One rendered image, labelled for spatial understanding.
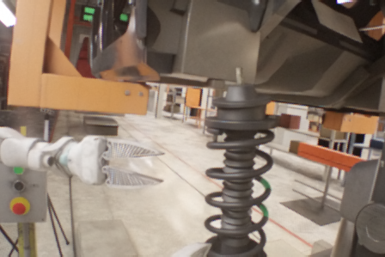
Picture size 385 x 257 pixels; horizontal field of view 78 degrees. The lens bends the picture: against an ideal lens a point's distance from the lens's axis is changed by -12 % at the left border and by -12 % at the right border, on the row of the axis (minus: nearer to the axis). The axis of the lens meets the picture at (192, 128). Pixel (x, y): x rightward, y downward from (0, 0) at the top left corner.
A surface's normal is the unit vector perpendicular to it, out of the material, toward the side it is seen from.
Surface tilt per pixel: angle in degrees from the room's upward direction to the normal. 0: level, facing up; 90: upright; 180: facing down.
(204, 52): 90
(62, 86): 90
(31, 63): 90
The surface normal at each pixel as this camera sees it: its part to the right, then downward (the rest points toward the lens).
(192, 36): 0.43, 0.17
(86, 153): -0.21, -0.04
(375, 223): -0.90, -0.06
